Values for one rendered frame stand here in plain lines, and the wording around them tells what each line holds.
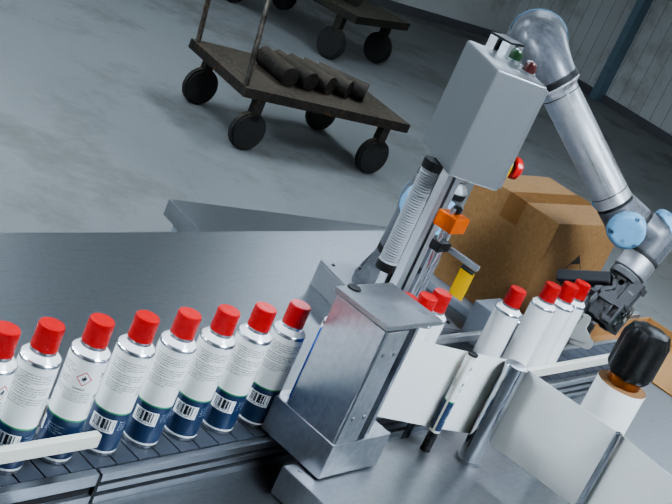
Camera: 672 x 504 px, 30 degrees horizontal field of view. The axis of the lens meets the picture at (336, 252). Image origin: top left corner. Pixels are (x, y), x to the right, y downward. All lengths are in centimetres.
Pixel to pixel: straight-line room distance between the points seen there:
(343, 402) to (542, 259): 107
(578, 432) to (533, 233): 84
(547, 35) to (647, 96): 958
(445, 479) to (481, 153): 52
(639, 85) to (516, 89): 1009
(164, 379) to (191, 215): 107
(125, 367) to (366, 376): 35
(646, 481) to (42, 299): 102
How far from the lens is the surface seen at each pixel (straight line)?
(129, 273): 235
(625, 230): 250
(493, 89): 201
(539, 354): 254
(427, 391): 202
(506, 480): 212
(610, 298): 262
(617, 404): 217
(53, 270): 226
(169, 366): 169
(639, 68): 1214
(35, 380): 154
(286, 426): 188
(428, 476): 201
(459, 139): 204
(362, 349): 177
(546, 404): 205
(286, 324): 184
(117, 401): 166
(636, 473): 200
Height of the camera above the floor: 178
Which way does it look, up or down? 19 degrees down
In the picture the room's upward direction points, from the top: 24 degrees clockwise
